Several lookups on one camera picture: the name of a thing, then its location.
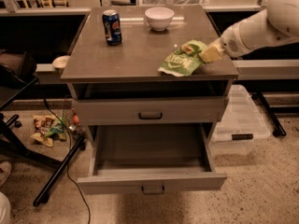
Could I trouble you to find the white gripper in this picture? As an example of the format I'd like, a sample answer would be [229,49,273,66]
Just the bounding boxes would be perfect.
[199,24,249,63]

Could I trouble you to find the green jalapeno chip bag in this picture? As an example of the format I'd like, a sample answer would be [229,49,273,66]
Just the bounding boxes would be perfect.
[158,40,206,77]

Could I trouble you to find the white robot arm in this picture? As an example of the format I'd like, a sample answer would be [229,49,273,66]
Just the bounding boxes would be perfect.
[199,0,299,63]

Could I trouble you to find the closed grey upper drawer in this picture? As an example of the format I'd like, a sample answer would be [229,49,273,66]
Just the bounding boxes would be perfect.
[73,97,228,125]

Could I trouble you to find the grey drawer cabinet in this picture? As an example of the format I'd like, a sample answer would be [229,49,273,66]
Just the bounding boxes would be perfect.
[61,6,238,139]

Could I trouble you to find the open grey lower drawer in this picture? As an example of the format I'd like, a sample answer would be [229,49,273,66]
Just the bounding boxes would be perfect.
[78,123,226,195]

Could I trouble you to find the dark bag on table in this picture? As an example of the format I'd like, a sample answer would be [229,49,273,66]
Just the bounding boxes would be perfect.
[0,50,36,88]

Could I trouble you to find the white ceramic bowl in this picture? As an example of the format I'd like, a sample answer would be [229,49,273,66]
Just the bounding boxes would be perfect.
[145,7,174,31]

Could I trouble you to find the clear plastic storage bin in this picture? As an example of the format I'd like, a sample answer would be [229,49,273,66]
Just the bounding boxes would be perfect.
[209,85,270,155]

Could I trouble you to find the blue Pepsi soda can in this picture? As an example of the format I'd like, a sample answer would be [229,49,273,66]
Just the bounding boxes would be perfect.
[102,9,122,46]

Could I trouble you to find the black stand leg right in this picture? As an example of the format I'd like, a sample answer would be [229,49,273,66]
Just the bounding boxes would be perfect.
[251,91,287,137]

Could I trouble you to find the snack bags on floor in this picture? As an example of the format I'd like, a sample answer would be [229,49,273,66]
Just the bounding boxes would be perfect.
[31,115,66,147]

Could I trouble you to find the person's shoe and leg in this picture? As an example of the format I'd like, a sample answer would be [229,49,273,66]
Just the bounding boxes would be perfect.
[0,161,13,224]

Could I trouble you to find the black power cable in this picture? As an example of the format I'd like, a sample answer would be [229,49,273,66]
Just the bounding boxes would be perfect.
[36,77,92,224]

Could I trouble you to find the black table frame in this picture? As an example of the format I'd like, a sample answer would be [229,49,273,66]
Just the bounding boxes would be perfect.
[0,75,87,207]

